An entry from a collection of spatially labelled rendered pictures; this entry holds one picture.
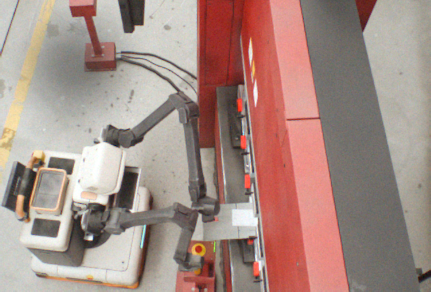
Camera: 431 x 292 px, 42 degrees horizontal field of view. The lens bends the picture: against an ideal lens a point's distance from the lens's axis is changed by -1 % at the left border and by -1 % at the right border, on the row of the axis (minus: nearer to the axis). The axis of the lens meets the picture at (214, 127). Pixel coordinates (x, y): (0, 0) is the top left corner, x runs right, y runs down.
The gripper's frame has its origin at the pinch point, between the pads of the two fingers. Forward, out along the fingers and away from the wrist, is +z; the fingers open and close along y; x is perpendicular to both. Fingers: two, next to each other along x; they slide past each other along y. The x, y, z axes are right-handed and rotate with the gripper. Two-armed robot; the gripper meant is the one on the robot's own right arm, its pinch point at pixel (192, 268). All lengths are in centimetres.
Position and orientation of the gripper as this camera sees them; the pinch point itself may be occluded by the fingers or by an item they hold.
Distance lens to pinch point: 298.1
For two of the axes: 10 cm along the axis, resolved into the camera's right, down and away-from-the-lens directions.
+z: 2.3, 4.4, 8.7
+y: 9.7, -0.6, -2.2
